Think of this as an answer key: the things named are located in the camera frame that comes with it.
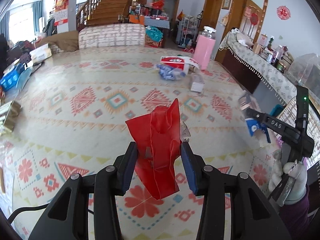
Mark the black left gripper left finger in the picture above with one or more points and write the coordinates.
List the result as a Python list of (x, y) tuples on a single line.
[(66, 216)]

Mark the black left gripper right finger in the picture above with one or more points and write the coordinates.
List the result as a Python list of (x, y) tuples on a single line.
[(252, 215)]

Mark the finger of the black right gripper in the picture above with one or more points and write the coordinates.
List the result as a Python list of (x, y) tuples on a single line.
[(273, 123)]

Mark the blue white package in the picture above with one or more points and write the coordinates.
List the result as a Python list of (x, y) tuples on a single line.
[(254, 126)]

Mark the grey silver small box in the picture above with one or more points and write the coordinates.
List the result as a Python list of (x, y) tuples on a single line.
[(247, 100)]

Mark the red plastic wrapper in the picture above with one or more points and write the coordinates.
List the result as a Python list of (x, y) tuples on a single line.
[(158, 140)]

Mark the blue Vinda tissue wrapper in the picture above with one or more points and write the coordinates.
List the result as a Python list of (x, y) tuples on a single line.
[(167, 72)]

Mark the white gloved hand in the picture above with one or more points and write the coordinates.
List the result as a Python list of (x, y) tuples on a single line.
[(295, 187)]

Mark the sideboard with patterned cloth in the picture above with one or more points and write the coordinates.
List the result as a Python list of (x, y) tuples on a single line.
[(249, 69)]

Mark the clear mesh food cover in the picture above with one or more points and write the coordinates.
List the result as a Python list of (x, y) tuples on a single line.
[(304, 71)]

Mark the white leaflet box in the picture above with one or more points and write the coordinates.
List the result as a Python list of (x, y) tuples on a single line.
[(196, 83)]

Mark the pink thermos bottle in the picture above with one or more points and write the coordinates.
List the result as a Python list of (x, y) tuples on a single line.
[(204, 47)]

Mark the red white KFC box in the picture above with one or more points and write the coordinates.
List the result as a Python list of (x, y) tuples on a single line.
[(181, 62)]

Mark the blue box at left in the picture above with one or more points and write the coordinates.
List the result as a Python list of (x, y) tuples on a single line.
[(10, 79)]

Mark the patterned chair across table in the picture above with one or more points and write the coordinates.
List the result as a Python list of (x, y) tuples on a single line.
[(121, 34)]

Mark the white tissue box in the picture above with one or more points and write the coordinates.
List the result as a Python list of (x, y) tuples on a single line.
[(40, 54)]

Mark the brown cushion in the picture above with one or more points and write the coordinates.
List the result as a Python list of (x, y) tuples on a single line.
[(68, 41)]

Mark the wooden staircase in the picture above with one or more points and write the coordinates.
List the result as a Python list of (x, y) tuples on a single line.
[(102, 12)]

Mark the red wall calendar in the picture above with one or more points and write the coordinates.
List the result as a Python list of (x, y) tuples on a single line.
[(61, 12)]

